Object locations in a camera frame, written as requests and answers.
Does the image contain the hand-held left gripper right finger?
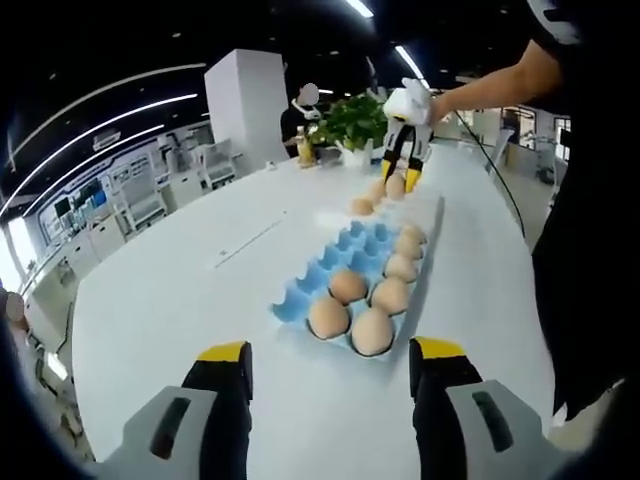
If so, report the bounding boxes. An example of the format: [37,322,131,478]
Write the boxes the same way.
[408,336,556,480]

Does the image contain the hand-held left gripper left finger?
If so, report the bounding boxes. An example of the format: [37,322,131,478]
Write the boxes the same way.
[102,340,254,480]

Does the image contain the group of brown eggs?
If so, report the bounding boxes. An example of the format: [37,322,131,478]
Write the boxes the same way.
[305,222,429,357]

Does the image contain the blue egg tray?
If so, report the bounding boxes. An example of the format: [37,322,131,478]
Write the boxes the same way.
[269,219,429,359]

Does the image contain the person's right hand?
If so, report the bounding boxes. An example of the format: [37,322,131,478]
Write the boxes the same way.
[427,94,454,126]

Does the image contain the white plant pot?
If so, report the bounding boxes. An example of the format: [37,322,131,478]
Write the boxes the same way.
[342,137,374,169]

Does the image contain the green potted plant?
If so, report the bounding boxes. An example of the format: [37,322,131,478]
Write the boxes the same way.
[319,93,394,152]

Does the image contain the straight ceiling light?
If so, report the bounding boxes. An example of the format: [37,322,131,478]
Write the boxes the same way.
[393,44,430,84]

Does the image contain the small grey object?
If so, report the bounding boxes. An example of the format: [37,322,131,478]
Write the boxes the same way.
[318,145,347,167]

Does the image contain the yellow drink bottle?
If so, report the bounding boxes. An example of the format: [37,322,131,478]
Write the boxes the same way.
[296,125,317,169]

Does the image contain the white table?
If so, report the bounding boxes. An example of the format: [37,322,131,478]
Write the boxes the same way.
[69,134,559,480]

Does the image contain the white square pillar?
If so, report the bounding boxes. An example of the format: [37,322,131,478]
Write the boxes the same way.
[203,47,292,169]

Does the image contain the white chest-worn device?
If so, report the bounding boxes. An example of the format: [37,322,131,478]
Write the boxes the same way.
[527,0,586,49]

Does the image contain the white office chair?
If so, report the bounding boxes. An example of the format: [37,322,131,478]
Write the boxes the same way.
[117,194,166,231]
[197,139,244,190]

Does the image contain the person's dark clothed body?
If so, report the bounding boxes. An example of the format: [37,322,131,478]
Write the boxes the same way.
[519,0,640,426]

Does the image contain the white lab cabinet row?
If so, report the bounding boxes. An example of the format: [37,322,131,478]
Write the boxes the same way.
[19,144,171,311]

